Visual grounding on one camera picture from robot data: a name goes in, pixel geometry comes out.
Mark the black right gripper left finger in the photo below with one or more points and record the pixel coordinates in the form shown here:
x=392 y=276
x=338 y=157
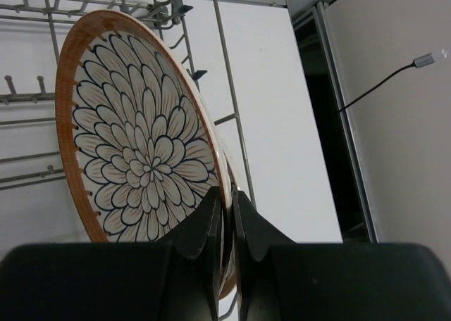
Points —
x=190 y=275

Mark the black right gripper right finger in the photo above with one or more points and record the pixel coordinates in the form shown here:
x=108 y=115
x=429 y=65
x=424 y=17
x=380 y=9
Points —
x=266 y=275

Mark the grey wire dish rack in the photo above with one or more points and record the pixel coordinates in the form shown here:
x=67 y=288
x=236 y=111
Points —
x=50 y=269

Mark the floral plate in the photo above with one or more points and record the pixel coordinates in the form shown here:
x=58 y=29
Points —
x=138 y=147

